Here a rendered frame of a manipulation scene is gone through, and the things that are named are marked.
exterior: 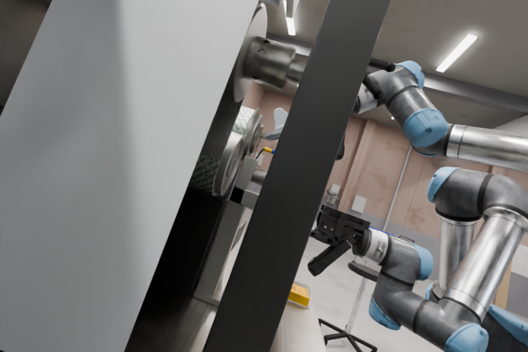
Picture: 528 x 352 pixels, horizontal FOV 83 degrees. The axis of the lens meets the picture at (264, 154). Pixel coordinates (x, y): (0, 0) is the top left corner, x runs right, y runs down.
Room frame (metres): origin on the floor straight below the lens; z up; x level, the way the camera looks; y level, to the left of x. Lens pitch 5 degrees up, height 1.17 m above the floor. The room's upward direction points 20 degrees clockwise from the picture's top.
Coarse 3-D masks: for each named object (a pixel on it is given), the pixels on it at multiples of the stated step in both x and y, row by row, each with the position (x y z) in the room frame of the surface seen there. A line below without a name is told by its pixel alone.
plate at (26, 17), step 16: (0, 0) 0.38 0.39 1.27; (16, 0) 0.40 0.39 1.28; (32, 0) 0.42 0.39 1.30; (0, 16) 0.39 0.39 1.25; (16, 16) 0.41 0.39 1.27; (32, 16) 0.43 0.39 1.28; (0, 32) 0.40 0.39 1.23; (16, 32) 0.42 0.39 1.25; (32, 32) 0.44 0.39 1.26; (0, 48) 0.40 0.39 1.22; (16, 48) 0.43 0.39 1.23; (0, 64) 0.41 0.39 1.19; (16, 64) 0.44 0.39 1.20; (0, 80) 0.42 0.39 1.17; (0, 96) 0.43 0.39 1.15
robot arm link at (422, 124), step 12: (396, 96) 0.59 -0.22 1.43; (408, 96) 0.58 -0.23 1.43; (420, 96) 0.57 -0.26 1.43; (396, 108) 0.59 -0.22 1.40; (408, 108) 0.57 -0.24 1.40; (420, 108) 0.56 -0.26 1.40; (432, 108) 0.56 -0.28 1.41; (396, 120) 0.61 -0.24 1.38; (408, 120) 0.57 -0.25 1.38; (420, 120) 0.55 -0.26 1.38; (432, 120) 0.55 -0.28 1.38; (444, 120) 0.55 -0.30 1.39; (408, 132) 0.58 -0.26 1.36; (420, 132) 0.55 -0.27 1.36; (432, 132) 0.55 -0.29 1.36; (444, 132) 0.56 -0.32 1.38; (420, 144) 0.58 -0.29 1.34
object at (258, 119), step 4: (256, 116) 0.64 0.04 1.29; (260, 116) 0.65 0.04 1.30; (256, 120) 0.63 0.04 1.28; (260, 120) 0.66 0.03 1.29; (252, 124) 0.63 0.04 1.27; (256, 124) 0.63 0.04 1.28; (260, 124) 0.69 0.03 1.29; (252, 128) 0.62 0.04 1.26; (256, 128) 0.64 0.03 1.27; (244, 132) 0.62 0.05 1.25; (252, 132) 0.62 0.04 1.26; (248, 136) 0.62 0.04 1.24; (252, 136) 0.63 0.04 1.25; (248, 140) 0.62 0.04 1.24; (248, 144) 0.63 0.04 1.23; (244, 148) 0.63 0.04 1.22; (248, 148) 0.64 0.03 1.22; (244, 152) 0.64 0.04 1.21; (248, 152) 0.66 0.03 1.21; (244, 156) 0.65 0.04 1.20
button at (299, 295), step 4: (292, 288) 0.81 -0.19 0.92; (296, 288) 0.82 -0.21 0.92; (300, 288) 0.83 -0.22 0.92; (304, 288) 0.85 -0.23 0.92; (292, 292) 0.79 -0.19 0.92; (296, 292) 0.79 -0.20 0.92; (300, 292) 0.80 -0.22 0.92; (304, 292) 0.81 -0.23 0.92; (292, 296) 0.79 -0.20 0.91; (296, 296) 0.79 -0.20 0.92; (300, 296) 0.78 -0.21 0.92; (304, 296) 0.79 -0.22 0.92; (308, 296) 0.79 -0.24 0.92; (292, 300) 0.79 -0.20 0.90; (296, 300) 0.79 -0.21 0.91; (300, 300) 0.78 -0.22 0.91; (304, 300) 0.78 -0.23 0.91; (308, 300) 0.78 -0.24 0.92; (304, 304) 0.78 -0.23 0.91
